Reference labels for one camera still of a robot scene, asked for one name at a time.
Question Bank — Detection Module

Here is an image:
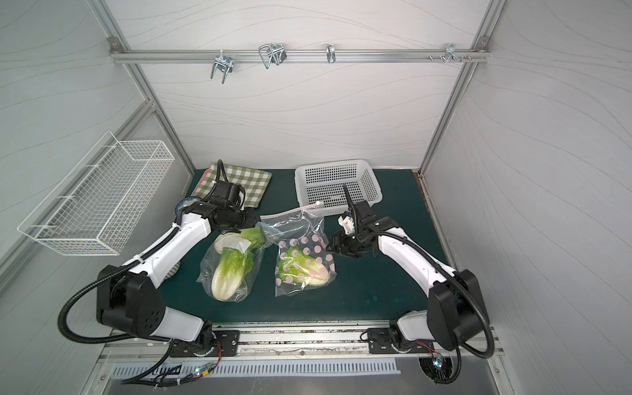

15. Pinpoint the chinese cabbage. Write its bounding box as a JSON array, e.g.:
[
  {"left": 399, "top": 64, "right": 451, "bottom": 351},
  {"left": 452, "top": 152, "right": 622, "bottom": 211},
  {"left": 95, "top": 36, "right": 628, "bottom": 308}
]
[
  {"left": 211, "top": 249, "right": 254, "bottom": 302},
  {"left": 276, "top": 247, "right": 331, "bottom": 289},
  {"left": 213, "top": 225, "right": 267, "bottom": 254}
]

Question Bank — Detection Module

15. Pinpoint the clear blue zipper bag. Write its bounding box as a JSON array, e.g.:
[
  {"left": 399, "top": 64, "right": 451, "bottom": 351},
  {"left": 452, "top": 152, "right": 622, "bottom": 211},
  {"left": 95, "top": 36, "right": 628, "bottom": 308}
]
[{"left": 197, "top": 224, "right": 269, "bottom": 303}]

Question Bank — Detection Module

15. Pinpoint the pink dotted zipper bag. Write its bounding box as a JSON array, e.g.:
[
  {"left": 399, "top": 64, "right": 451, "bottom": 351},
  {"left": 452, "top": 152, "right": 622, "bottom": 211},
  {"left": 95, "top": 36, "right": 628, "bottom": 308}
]
[{"left": 260, "top": 202, "right": 337, "bottom": 297}]

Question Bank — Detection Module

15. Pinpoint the white plastic basket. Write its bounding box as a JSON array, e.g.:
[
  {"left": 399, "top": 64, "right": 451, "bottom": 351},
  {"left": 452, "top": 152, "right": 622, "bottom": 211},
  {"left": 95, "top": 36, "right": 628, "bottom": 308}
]
[{"left": 295, "top": 160, "right": 383, "bottom": 217}]

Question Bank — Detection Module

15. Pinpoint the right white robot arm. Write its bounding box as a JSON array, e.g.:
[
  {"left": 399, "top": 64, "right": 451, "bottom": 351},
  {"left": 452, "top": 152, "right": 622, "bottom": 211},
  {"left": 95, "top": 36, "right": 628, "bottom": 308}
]
[{"left": 328, "top": 201, "right": 495, "bottom": 359}]

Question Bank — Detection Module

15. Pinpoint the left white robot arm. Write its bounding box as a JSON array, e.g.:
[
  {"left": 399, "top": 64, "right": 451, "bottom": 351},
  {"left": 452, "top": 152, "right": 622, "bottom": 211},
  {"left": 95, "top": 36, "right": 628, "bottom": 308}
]
[{"left": 96, "top": 180, "right": 258, "bottom": 342}]

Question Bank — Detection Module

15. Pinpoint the green checkered cloth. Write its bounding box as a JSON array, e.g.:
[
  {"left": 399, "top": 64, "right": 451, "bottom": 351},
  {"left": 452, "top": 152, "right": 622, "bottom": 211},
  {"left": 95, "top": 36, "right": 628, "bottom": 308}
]
[{"left": 191, "top": 162, "right": 273, "bottom": 208}]

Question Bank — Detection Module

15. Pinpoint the blue white porcelain bowl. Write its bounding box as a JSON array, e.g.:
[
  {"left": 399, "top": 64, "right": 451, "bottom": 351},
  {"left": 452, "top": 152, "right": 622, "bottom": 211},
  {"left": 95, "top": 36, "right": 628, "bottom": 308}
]
[{"left": 174, "top": 197, "right": 202, "bottom": 217}]

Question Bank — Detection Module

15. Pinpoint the striped ceramic mug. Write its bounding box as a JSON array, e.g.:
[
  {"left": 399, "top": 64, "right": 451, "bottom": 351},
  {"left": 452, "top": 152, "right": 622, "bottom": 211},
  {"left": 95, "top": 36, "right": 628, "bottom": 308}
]
[{"left": 164, "top": 262, "right": 181, "bottom": 280}]

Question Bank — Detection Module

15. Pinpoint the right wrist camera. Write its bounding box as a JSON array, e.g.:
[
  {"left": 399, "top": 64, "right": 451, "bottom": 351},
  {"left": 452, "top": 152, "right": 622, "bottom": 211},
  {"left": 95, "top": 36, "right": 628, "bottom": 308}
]
[{"left": 337, "top": 216, "right": 356, "bottom": 235}]

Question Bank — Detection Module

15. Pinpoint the white wire wall basket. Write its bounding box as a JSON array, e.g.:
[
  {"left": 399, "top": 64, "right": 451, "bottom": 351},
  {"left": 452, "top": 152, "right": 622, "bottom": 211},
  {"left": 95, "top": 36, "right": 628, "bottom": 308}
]
[{"left": 17, "top": 132, "right": 174, "bottom": 256}]

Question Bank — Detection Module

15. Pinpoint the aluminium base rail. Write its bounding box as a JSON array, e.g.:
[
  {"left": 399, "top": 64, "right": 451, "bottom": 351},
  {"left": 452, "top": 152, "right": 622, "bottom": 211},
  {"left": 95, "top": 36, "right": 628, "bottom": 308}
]
[{"left": 98, "top": 320, "right": 505, "bottom": 359}]

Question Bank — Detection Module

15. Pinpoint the right black corrugated cable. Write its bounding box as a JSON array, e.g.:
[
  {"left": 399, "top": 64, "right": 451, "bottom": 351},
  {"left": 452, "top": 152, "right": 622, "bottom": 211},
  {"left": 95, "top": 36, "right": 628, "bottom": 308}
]
[{"left": 341, "top": 183, "right": 496, "bottom": 385}]

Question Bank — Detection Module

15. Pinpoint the black corrugated cable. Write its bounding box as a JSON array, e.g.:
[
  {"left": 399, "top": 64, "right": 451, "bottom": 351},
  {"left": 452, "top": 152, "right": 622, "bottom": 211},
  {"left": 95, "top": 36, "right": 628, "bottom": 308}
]
[
  {"left": 57, "top": 159, "right": 248, "bottom": 345},
  {"left": 341, "top": 183, "right": 496, "bottom": 385}
]

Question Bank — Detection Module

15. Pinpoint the aluminium top rail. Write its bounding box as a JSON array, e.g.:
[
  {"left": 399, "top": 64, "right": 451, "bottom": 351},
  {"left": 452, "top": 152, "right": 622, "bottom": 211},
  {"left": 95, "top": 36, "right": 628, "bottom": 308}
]
[{"left": 110, "top": 39, "right": 491, "bottom": 65}]

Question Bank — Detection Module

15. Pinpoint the left black corrugated cable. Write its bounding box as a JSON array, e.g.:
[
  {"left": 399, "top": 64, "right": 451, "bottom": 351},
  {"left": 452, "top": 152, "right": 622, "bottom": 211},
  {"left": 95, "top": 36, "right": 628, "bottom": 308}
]
[{"left": 57, "top": 159, "right": 248, "bottom": 345}]

